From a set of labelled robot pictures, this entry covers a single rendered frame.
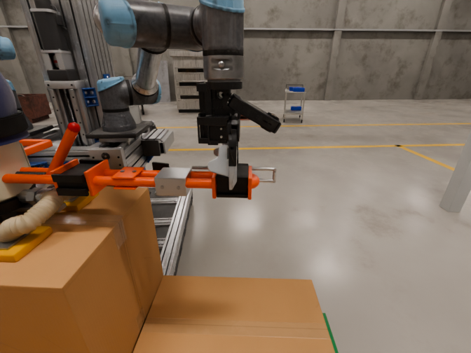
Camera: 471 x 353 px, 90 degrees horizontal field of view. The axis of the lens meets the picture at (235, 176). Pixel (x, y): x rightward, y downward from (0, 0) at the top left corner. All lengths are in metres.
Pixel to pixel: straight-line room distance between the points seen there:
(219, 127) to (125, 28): 0.23
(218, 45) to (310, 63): 11.45
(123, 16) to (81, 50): 0.98
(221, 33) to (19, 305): 0.62
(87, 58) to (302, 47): 10.76
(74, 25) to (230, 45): 1.10
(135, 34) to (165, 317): 0.82
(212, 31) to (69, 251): 0.53
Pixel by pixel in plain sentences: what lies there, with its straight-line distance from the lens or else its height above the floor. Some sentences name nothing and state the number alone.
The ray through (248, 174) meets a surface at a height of 1.10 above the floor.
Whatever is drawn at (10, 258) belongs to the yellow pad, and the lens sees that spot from 0.68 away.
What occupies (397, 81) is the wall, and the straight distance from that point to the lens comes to 13.84.
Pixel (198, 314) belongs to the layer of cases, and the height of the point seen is 0.54.
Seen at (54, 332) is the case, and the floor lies 0.81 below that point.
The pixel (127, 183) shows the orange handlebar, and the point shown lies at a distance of 0.57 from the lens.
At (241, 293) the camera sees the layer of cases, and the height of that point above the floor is 0.54.
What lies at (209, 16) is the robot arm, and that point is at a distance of 0.46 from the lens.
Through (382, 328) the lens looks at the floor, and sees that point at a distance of 1.75.
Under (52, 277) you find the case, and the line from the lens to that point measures 0.59.
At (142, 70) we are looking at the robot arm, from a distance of 1.09.
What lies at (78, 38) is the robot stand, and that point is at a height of 1.43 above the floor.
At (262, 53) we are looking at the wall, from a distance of 11.37.
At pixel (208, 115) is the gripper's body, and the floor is 1.22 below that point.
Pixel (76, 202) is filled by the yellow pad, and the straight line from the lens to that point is 0.80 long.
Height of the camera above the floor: 1.30
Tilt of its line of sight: 24 degrees down
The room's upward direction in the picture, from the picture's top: straight up
